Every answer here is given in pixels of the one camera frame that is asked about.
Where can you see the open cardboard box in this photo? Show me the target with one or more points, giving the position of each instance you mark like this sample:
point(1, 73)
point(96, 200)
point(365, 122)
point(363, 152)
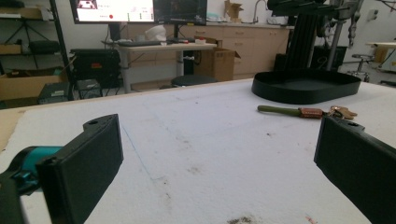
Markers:
point(217, 63)

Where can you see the black ribbed stand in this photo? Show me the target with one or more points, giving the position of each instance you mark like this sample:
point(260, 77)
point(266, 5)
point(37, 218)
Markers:
point(302, 43)

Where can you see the small black device box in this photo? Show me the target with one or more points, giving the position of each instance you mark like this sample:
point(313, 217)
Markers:
point(89, 88)

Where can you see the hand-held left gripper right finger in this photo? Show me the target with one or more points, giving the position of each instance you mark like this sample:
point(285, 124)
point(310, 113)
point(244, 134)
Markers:
point(358, 161)

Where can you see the white-screen monitor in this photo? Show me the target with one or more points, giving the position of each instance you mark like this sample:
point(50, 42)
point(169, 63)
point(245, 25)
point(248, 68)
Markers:
point(114, 11)

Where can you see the black equipment case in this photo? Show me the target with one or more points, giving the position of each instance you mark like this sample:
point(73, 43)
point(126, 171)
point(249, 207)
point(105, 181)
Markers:
point(95, 67)

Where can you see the black oval tray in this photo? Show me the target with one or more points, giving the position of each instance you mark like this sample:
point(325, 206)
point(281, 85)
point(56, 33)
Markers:
point(305, 86)

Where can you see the dark-screen monitor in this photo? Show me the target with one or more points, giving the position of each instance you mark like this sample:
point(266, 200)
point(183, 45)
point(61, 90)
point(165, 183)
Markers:
point(180, 11)

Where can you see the beige standing desk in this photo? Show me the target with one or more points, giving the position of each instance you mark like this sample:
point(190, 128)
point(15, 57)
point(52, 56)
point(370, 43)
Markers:
point(165, 49)

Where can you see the silver faucet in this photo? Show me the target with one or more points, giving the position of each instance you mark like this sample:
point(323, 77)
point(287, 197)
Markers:
point(257, 11)

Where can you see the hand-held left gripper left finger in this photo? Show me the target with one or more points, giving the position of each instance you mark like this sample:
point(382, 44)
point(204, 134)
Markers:
point(81, 174)

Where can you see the black metal shelf rack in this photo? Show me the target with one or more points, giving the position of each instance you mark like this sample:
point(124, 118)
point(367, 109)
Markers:
point(31, 46)

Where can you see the wooden cabinet counter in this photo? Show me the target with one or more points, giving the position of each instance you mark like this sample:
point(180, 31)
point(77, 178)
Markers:
point(255, 46)

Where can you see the silver metal stool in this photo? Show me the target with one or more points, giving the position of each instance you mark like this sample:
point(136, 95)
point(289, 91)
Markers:
point(361, 65)

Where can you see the black keyboard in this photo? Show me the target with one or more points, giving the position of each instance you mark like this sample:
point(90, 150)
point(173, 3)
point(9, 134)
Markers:
point(137, 43)

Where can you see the white crumpled bag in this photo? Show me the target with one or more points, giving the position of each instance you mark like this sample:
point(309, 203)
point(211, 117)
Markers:
point(156, 33)

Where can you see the round black stool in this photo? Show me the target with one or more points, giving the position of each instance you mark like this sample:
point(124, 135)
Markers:
point(193, 80)

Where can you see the large flat cardboard box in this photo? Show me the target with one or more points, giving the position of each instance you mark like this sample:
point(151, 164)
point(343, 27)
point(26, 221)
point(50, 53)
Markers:
point(28, 87)

